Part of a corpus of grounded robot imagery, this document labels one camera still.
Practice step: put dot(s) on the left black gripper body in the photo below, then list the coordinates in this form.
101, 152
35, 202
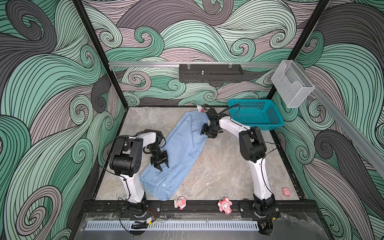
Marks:
157, 157

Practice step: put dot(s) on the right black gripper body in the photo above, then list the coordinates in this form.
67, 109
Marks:
209, 130

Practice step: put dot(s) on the light blue long sleeve shirt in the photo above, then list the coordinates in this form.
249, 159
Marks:
184, 145

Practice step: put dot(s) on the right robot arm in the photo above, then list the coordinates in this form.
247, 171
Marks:
253, 149

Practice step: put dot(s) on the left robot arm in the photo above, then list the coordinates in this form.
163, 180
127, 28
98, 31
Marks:
127, 159

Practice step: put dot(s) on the pink white plush toy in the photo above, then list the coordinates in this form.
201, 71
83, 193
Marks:
180, 203

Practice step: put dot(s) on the teal plastic basket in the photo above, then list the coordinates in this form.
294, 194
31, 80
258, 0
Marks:
263, 114

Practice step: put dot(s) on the pink pig plush toy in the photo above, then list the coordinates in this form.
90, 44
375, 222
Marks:
225, 206

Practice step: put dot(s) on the small pink floor toy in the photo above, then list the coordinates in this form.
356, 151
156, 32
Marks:
286, 192

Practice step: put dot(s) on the black perforated wall tray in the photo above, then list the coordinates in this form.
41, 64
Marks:
215, 75

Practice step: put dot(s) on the black front mounting rail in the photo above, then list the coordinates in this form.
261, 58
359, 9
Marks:
163, 209

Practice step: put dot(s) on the aluminium back wall rail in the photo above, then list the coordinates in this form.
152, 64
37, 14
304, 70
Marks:
141, 64

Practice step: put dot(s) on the aluminium wall rail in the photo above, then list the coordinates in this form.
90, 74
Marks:
341, 104
141, 64

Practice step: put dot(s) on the white slotted cable duct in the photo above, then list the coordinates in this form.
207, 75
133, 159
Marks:
175, 226

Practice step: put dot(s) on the clear acrylic wall box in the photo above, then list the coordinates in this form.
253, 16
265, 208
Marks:
292, 83

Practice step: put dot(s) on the aluminium right wall rail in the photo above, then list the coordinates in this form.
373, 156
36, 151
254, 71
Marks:
341, 104

